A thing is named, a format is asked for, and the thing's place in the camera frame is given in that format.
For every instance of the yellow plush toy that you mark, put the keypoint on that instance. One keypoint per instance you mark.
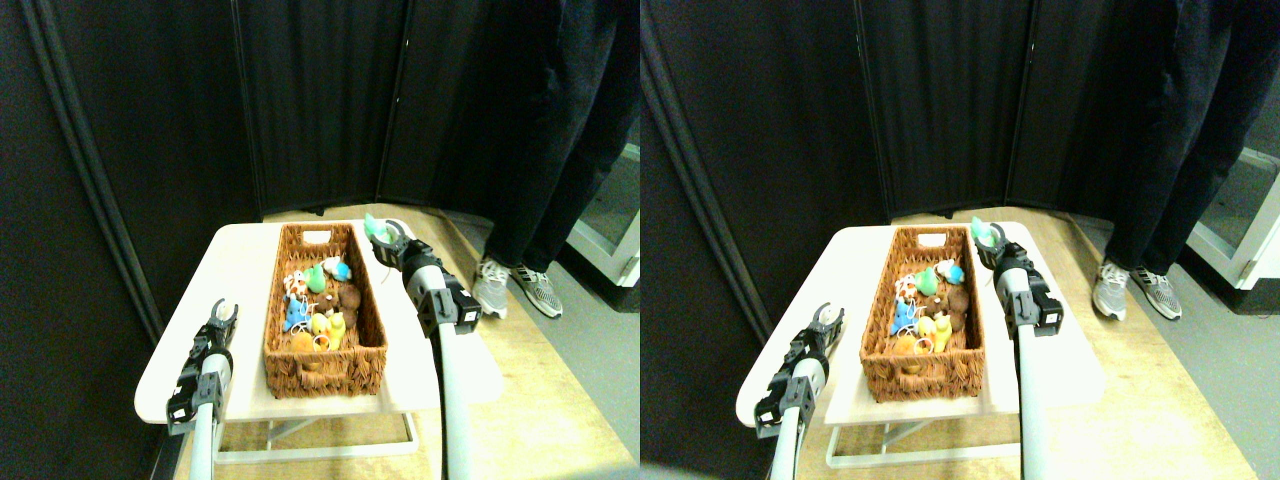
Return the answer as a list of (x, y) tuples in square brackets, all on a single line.
[(938, 329), (330, 326)]

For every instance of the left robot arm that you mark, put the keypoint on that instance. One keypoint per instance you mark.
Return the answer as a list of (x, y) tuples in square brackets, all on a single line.
[(790, 435), (205, 430)]

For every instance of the white shelf unit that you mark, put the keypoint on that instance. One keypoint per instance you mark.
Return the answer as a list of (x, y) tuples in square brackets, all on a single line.
[(1240, 220), (615, 230)]

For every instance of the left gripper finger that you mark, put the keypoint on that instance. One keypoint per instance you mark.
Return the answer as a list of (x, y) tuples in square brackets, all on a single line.
[(214, 311), (817, 315), (838, 317), (233, 314)]

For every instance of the person's legs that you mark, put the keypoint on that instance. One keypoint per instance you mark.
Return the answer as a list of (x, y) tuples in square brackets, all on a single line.
[(560, 130), (1170, 130)]

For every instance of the low white table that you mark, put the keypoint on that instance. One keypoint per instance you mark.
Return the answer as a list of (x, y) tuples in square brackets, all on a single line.
[(840, 290), (240, 290)]

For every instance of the teal plush toy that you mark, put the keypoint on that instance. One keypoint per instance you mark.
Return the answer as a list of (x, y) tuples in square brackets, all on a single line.
[(983, 231), (375, 228)]

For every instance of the green plush toy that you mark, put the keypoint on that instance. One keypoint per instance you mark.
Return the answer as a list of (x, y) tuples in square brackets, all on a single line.
[(926, 282), (316, 279)]

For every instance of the grey curtain stand pole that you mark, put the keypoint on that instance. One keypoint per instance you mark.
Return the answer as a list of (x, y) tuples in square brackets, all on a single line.
[(712, 200), (88, 150)]

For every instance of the brown wicker basket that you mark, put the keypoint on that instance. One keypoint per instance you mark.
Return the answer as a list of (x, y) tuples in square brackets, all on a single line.
[(325, 375), (915, 380)]

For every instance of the blue and white plush toy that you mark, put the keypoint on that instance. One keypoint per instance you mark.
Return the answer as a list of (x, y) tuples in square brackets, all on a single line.
[(951, 272), (338, 270)]

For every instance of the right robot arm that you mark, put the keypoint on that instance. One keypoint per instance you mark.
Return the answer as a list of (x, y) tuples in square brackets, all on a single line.
[(1030, 400), (450, 400)]

